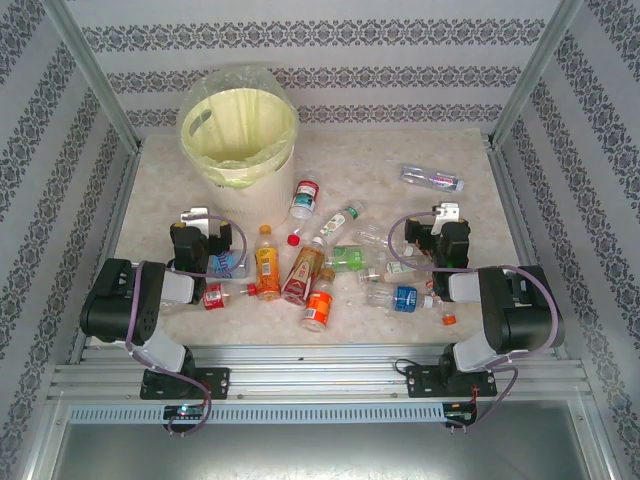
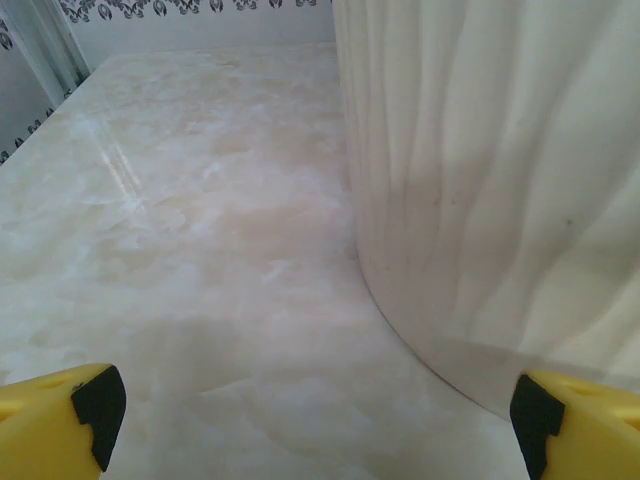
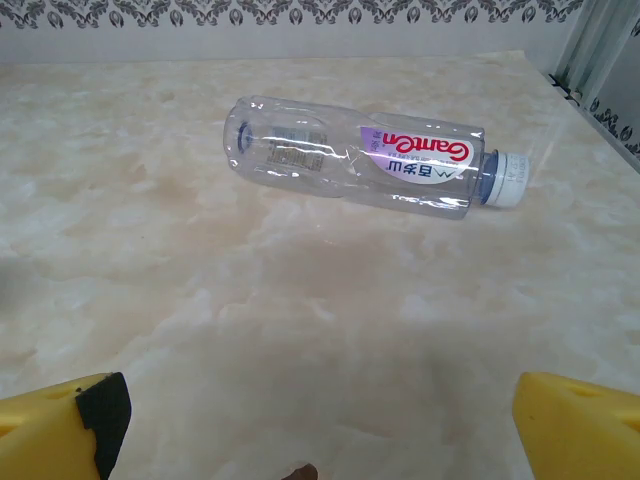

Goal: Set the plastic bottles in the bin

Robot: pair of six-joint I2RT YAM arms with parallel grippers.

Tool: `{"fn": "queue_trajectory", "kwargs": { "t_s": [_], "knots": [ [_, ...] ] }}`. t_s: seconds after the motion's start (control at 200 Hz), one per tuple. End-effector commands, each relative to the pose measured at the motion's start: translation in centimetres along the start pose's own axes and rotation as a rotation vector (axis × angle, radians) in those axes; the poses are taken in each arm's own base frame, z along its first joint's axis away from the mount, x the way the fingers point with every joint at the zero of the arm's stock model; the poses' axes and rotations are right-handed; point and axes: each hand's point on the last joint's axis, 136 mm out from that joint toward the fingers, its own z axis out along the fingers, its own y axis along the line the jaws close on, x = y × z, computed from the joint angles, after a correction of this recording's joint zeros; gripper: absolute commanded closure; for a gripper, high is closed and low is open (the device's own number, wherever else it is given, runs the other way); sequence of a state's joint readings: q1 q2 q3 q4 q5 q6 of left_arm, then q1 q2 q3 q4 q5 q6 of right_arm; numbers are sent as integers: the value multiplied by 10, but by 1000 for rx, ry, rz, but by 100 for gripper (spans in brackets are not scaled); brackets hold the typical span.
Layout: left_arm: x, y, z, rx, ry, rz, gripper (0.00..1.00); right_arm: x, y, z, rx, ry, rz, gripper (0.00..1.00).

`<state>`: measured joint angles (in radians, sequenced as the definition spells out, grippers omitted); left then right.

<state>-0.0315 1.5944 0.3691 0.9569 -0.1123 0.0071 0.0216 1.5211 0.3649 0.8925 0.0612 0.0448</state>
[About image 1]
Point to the small circuit board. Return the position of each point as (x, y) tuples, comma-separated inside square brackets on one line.
[(185, 411), (457, 415)]

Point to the small clear bottle red cap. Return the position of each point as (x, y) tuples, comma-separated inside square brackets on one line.
[(294, 240)]

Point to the aluminium frame post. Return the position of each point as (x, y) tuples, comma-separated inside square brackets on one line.
[(540, 65), (90, 70)]

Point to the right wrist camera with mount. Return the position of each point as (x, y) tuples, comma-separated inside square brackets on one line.
[(446, 215)]

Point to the cream plastic bin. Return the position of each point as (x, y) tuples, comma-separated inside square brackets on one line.
[(260, 200)]

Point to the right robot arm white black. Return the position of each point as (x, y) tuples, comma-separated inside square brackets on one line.
[(520, 320)]

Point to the green label clear bottle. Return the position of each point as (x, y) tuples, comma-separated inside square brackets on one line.
[(347, 257)]

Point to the silver bottle blue-red label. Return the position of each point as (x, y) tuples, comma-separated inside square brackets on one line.
[(430, 177)]

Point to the red-brown tea bottle white cap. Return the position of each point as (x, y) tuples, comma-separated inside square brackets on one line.
[(302, 272)]

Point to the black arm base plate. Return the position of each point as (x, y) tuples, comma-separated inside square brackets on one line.
[(420, 382), (215, 382)]

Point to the aluminium side rail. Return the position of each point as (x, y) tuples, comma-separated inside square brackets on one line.
[(117, 210), (514, 205)]

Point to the orange label bottle brown cap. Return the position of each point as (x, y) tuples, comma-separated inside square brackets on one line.
[(317, 305)]

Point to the white label bottle green cap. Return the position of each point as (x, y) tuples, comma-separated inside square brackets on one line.
[(336, 222)]

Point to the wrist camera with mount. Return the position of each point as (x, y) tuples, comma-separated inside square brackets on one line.
[(446, 215), (194, 215)]

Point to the grey metal panel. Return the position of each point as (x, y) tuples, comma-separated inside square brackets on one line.
[(320, 450)]

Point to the red and teal label bottle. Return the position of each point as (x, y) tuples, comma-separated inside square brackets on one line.
[(305, 197)]

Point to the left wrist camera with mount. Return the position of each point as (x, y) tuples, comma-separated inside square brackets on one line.
[(194, 215)]

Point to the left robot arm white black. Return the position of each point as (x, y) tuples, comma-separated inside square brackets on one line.
[(120, 305)]

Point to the beige drink bottle white label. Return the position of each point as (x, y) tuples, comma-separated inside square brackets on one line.
[(395, 270)]

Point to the orange juice bottle orange cap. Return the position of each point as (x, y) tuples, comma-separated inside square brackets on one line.
[(267, 265)]

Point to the clear bottle white cap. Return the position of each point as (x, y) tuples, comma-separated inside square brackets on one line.
[(380, 239)]

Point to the clear bottle red label red cap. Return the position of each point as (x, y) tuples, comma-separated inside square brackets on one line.
[(215, 296)]

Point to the blue label bottle white cap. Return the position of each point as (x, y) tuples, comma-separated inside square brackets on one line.
[(407, 298)]

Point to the aluminium mounting rail beam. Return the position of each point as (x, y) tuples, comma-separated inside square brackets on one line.
[(320, 380)]

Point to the cream waste bin with liner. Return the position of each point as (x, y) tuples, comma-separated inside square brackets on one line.
[(235, 165)]

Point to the clear bottle blue wave label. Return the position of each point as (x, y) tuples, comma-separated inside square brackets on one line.
[(227, 264)]

